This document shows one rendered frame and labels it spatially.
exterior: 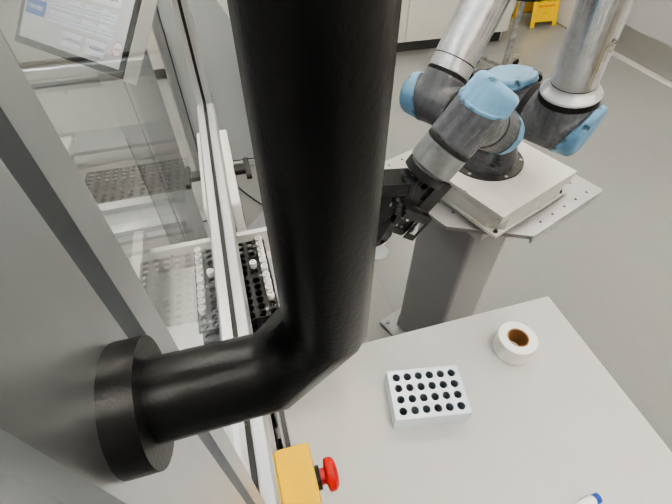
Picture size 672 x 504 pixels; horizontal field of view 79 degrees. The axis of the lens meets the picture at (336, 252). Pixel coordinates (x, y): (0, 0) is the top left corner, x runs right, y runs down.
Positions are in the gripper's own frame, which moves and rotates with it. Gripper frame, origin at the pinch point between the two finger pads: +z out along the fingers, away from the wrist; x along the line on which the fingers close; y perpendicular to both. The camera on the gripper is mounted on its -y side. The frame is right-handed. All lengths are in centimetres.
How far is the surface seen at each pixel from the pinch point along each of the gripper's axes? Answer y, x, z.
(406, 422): 9.2, -26.9, 9.5
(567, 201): 62, 15, -25
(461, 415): 16.0, -28.5, 3.9
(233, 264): -19.9, -4.6, 4.9
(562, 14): 313, 322, -118
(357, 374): 6.9, -15.8, 14.1
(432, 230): 48, 29, 5
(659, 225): 206, 54, -32
